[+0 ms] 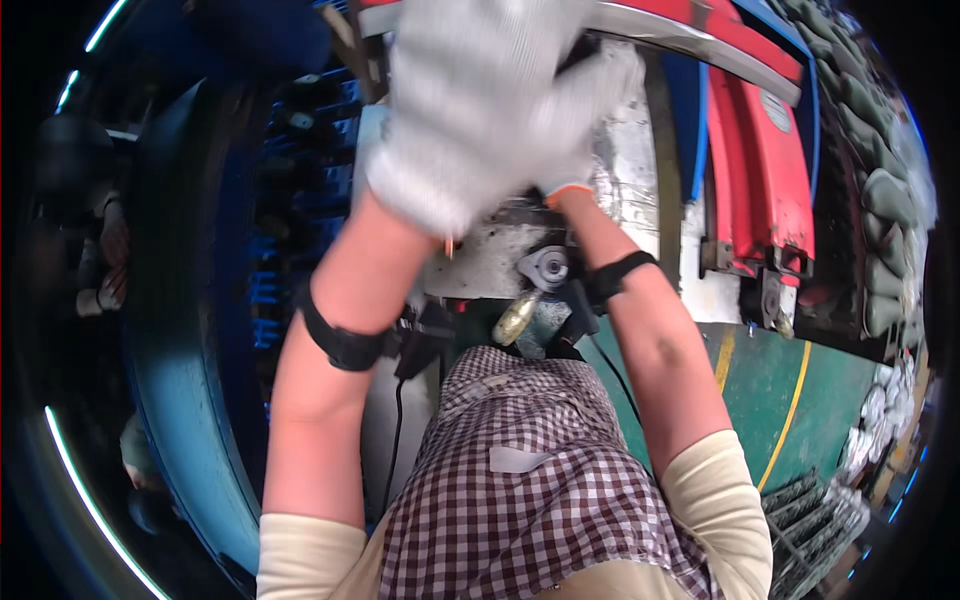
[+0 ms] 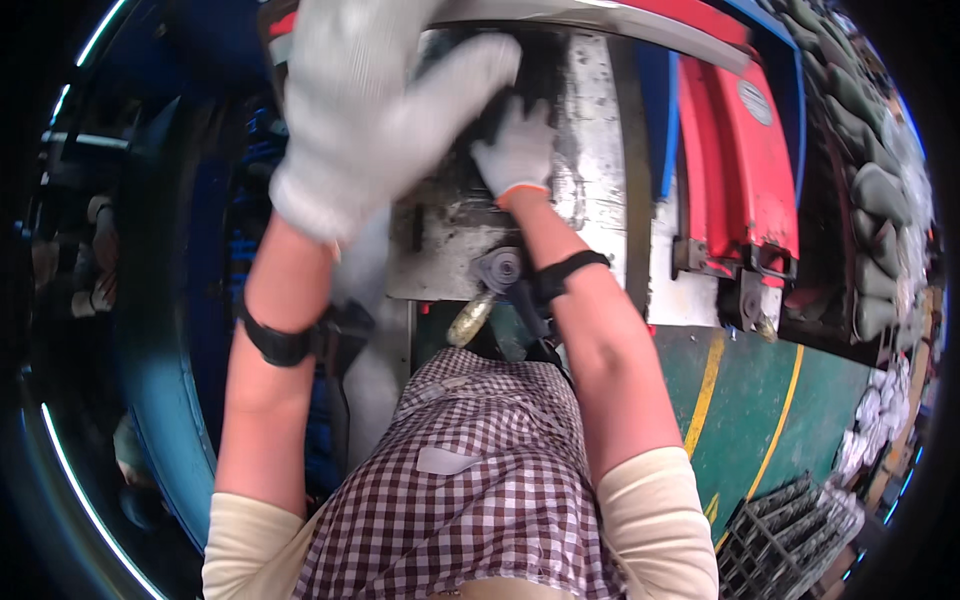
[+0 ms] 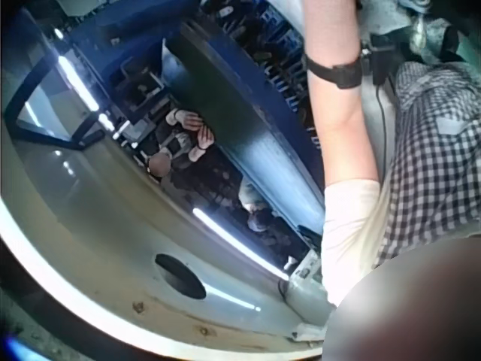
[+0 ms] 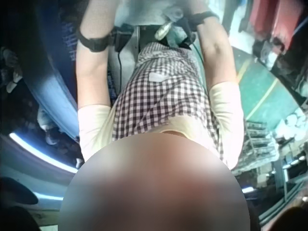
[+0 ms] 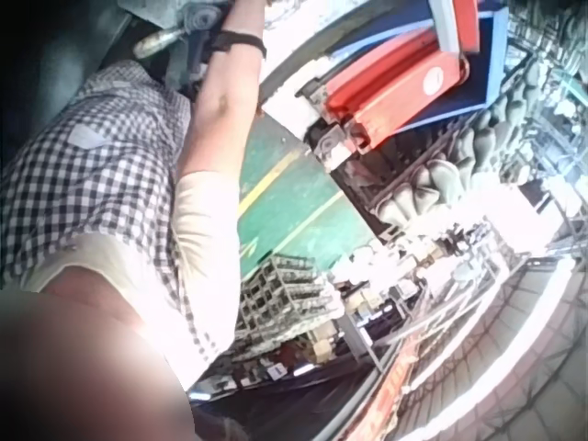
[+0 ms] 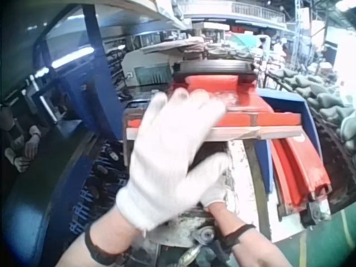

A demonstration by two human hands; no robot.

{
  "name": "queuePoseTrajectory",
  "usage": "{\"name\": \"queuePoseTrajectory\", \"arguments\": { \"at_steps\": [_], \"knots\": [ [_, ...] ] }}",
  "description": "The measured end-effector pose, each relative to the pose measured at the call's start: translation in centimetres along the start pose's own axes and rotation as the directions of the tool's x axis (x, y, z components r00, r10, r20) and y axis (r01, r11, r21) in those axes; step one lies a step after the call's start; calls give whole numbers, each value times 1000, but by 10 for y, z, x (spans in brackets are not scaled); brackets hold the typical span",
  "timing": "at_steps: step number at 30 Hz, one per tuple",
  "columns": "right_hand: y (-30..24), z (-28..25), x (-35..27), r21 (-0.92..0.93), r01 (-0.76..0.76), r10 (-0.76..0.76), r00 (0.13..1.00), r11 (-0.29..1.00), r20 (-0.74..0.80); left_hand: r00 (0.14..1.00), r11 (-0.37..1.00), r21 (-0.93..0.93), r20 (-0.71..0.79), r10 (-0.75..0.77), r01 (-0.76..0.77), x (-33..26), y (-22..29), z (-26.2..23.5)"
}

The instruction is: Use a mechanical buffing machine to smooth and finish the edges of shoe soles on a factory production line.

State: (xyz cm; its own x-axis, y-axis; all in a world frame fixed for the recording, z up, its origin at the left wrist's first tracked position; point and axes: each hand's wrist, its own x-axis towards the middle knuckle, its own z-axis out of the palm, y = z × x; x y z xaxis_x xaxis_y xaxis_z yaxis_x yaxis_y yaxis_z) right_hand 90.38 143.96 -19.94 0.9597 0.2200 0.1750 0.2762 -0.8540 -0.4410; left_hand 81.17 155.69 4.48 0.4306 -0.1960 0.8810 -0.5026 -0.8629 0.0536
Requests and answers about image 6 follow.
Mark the person's left hand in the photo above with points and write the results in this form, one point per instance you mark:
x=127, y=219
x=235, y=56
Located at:
x=164, y=167

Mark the person's right hand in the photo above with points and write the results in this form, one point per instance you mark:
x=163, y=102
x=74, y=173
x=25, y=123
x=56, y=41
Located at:
x=217, y=192

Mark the white stained metal plate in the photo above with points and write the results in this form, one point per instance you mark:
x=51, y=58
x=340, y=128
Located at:
x=242, y=178

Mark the round metal knob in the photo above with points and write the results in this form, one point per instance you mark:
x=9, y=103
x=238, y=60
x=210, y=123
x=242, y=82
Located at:
x=205, y=236

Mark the black wrist band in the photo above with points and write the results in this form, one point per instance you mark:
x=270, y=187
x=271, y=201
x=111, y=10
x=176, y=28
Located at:
x=236, y=236
x=96, y=251

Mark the wooden board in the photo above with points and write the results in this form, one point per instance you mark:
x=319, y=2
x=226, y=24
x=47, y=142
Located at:
x=264, y=132

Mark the red press machine block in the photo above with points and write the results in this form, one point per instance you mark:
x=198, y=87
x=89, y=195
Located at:
x=244, y=105

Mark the beige machine with vent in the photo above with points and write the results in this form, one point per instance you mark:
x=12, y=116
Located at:
x=144, y=66

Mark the black bolt block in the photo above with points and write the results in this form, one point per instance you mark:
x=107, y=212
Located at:
x=317, y=212

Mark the black machine top bar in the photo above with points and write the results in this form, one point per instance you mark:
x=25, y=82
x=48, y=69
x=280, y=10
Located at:
x=214, y=68

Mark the blue machine guard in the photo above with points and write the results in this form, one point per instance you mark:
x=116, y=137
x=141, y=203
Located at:
x=292, y=103

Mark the blue machine cabinet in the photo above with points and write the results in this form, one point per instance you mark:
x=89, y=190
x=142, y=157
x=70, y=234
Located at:
x=72, y=91

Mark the red curved rail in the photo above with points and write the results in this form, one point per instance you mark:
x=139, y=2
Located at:
x=300, y=172

